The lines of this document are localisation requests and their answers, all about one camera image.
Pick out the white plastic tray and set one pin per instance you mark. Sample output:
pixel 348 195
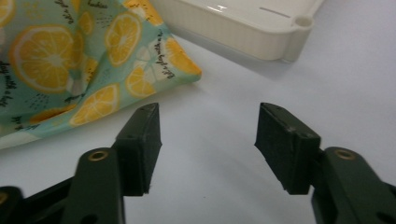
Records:
pixel 233 28

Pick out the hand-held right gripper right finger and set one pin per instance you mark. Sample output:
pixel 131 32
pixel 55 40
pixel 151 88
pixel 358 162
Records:
pixel 286 149

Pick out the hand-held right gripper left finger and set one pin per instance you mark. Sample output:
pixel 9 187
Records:
pixel 140 149

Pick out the lemon print cloth bag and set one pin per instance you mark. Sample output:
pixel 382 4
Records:
pixel 93 62

